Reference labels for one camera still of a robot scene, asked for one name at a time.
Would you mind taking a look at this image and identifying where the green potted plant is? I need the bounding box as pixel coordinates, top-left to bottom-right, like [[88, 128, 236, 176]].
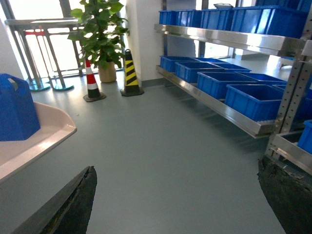
[[68, 0, 128, 83]]

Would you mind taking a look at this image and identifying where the yellow black traffic cone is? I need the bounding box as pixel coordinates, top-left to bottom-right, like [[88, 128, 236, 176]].
[[120, 49, 144, 97]]

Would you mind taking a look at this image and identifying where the red white traffic cone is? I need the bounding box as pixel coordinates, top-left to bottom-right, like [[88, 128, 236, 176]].
[[83, 59, 106, 102]]

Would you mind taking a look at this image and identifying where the blue plastic part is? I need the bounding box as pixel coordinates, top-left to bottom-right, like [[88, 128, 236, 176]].
[[0, 74, 40, 141]]

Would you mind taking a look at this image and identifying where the metal railing barrier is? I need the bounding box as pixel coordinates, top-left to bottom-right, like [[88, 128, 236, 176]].
[[4, 18, 82, 92]]

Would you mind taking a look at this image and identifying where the stainless steel shelf rack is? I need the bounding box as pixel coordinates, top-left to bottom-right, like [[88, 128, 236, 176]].
[[154, 0, 312, 176]]

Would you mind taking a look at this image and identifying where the beige plastic dustpan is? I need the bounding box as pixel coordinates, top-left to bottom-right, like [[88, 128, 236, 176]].
[[0, 102, 77, 183]]

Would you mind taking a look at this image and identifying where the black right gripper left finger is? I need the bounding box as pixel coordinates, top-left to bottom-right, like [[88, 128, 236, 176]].
[[13, 166, 97, 234]]

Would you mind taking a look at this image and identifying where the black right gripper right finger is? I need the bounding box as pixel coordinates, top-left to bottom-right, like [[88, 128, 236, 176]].
[[258, 156, 312, 234]]

